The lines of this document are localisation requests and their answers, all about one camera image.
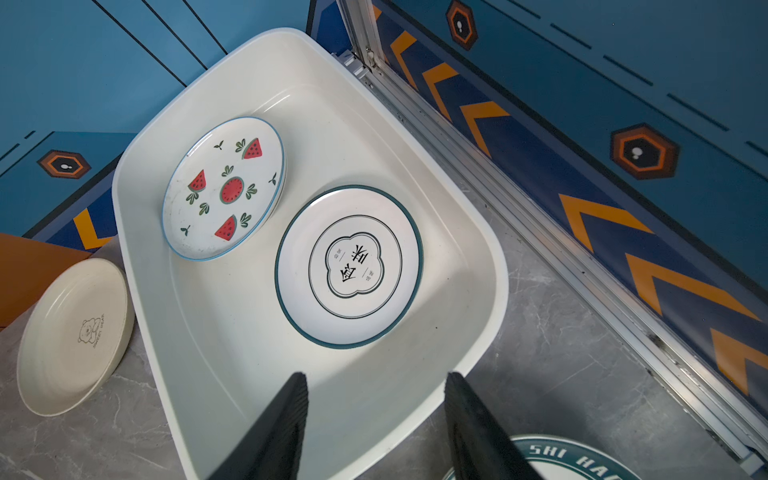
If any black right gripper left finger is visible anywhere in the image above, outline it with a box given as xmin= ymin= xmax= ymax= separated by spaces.
xmin=210 ymin=372 xmax=309 ymax=479

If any green clover outline plate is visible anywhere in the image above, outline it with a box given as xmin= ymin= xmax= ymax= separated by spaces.
xmin=274 ymin=185 xmax=424 ymax=349

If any green lettered plate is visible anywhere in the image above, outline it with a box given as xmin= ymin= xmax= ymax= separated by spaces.
xmin=444 ymin=435 xmax=640 ymax=480

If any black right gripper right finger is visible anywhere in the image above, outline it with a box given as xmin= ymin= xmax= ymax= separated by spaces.
xmin=444 ymin=372 xmax=542 ymax=480

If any watermelon pattern plate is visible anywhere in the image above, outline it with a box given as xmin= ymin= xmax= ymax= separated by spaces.
xmin=161 ymin=116 xmax=287 ymax=261

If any cream plain plate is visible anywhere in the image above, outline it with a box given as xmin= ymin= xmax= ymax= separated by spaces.
xmin=16 ymin=258 xmax=135 ymax=417

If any aluminium rail frame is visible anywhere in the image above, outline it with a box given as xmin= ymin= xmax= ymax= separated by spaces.
xmin=339 ymin=1 xmax=767 ymax=472

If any white plastic bin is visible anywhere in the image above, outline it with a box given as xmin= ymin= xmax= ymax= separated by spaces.
xmin=113 ymin=28 xmax=509 ymax=479

